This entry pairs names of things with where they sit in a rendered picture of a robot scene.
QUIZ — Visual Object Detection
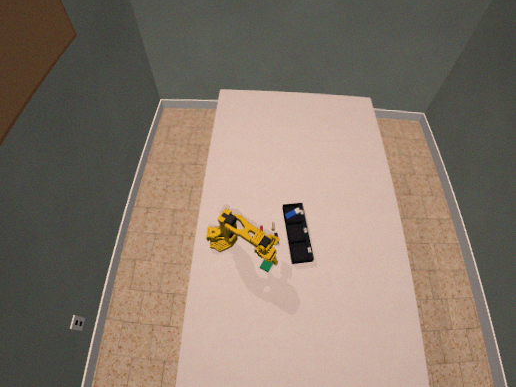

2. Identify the green block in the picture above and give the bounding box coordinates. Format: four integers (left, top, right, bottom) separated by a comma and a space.
260, 259, 273, 272

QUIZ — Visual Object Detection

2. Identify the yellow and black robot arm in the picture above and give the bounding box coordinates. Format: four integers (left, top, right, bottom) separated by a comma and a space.
207, 209, 274, 255

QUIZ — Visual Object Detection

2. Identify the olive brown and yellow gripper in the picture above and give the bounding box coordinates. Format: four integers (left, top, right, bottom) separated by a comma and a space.
255, 234, 280, 265

